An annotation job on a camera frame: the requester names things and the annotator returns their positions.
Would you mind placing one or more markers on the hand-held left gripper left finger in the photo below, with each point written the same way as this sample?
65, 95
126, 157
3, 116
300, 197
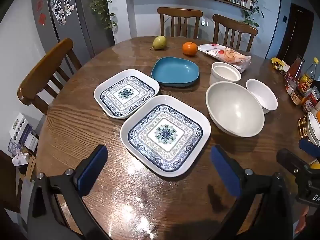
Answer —
92, 172

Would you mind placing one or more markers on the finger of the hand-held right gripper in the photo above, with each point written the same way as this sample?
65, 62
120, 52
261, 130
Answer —
308, 148
287, 160

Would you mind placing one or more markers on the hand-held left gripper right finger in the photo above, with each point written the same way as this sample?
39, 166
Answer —
225, 172

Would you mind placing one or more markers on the large white bowl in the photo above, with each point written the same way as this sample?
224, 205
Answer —
232, 110

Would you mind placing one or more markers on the small white bowl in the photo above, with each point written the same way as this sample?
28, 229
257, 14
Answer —
262, 95

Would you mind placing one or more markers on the large patterned square plate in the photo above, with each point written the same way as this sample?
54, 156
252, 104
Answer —
165, 135

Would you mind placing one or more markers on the small patterned square plate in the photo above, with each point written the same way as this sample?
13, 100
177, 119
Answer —
126, 93

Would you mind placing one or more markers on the white ceramic pot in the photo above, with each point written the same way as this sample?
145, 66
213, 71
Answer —
225, 72

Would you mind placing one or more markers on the blue square plate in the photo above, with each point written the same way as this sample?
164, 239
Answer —
175, 71

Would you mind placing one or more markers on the yellow carton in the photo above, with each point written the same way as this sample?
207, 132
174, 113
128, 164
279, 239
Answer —
315, 165

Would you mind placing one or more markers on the wooden bead trivet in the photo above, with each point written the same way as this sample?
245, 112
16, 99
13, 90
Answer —
302, 130

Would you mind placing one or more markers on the orange packet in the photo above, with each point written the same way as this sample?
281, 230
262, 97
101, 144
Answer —
318, 117

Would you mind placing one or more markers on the red lid sauce jar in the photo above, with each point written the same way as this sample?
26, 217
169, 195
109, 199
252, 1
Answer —
311, 102

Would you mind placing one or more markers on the dark lid sauce jar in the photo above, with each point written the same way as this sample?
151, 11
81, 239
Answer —
297, 97

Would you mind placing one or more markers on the small white label jar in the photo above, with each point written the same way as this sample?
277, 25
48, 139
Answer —
290, 88

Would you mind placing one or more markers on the yellow cap sauce bottle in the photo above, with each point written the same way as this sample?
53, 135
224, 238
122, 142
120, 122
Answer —
307, 80

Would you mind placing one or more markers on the red sauce bottle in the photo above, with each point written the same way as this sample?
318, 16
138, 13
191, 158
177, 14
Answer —
295, 70

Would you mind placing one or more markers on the white cardboard box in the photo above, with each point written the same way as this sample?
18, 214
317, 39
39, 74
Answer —
20, 126

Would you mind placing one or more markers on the yellow snack packet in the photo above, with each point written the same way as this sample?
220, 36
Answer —
280, 66

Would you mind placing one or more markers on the dark wooden door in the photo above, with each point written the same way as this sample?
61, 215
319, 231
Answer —
296, 35

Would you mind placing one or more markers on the wooden chair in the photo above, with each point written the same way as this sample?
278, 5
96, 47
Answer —
45, 67
180, 12
235, 23

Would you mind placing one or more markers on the white snack bag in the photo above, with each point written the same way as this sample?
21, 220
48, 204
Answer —
230, 56

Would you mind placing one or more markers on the orange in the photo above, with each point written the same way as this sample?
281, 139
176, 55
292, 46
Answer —
190, 48

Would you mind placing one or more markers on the grey refrigerator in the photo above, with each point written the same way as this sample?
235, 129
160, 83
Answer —
75, 35

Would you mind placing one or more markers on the hanging green vine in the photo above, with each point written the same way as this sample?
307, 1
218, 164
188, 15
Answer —
100, 5
250, 17

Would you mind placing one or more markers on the green pear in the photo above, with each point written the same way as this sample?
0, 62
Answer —
160, 43

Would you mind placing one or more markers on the red fridge sticker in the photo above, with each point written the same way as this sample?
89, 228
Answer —
42, 19

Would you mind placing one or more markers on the group of fridge photo magnets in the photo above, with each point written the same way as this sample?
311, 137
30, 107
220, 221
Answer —
61, 2

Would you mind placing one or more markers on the wall light switch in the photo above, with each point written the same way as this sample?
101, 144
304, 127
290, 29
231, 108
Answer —
285, 18

